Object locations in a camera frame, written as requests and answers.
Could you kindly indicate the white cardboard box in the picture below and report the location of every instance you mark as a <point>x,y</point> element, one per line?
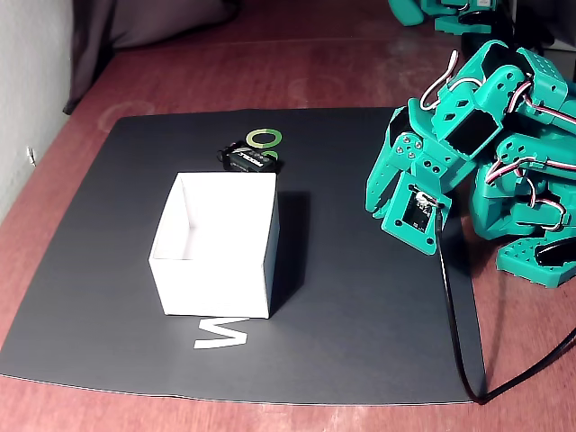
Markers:
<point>211,288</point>

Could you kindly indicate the dark grey curtain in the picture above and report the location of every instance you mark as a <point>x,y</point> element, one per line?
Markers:
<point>135,22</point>

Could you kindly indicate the small white wall clip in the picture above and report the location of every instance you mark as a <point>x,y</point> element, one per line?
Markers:
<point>31,155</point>

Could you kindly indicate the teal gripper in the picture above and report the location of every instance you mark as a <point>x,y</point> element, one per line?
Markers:
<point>391,173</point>

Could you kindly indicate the black mat with letters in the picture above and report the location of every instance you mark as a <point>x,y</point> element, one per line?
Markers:
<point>112,270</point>

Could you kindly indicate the small black battery pack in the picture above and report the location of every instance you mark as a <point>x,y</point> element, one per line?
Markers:
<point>249,158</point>

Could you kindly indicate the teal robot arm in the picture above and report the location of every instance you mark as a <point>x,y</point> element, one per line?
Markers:
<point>540,85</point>
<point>405,11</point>

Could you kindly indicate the teal framed wrist camera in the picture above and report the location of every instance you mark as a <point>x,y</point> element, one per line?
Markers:
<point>405,227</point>

